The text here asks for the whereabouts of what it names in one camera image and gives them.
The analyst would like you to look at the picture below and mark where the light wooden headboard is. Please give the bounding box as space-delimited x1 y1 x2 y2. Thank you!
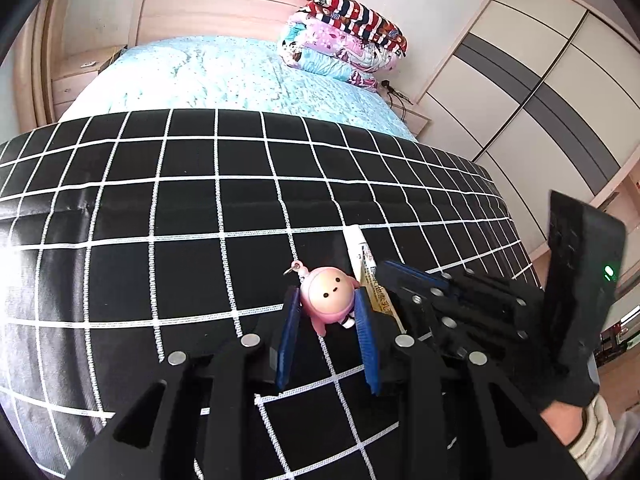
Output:
127 0 311 48

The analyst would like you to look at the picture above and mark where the white grey sliding wardrobe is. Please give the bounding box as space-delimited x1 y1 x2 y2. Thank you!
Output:
417 0 640 261

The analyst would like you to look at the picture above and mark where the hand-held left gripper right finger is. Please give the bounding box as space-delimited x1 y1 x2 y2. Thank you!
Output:
354 289 588 480

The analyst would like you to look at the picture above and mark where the black white checked blanket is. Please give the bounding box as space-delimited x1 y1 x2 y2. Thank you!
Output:
0 109 543 480

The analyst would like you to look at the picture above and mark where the pink printed quilt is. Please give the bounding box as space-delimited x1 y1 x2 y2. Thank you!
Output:
285 17 401 73

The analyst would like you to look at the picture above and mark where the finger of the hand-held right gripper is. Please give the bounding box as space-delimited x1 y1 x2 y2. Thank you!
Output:
395 287 543 361
375 259 543 311

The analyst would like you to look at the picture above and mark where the light blue bed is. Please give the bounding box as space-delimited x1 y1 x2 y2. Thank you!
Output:
59 35 418 142

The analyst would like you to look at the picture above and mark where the red white striped pillow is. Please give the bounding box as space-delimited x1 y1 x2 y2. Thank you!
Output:
294 0 407 56

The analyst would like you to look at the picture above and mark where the light blue printed quilt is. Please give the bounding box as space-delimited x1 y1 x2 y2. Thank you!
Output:
277 37 381 93

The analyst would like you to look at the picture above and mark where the person's right forearm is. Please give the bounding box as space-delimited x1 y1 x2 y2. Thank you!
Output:
540 395 640 480

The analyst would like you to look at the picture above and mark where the red and white clutter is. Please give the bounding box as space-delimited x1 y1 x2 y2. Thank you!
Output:
597 305 640 366

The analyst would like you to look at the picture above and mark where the black cable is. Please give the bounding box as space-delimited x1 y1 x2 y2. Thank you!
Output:
377 79 416 116

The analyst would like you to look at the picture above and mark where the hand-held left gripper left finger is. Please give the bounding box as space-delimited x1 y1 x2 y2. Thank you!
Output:
65 285 301 480

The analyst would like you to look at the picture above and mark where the pink toy figure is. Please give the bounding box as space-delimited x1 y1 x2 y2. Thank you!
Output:
285 261 362 336

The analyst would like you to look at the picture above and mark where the white and yellow tube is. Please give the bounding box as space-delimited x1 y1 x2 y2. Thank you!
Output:
344 225 406 333

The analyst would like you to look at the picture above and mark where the wooden bedside table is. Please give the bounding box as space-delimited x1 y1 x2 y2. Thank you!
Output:
377 85 432 136
47 45 128 123

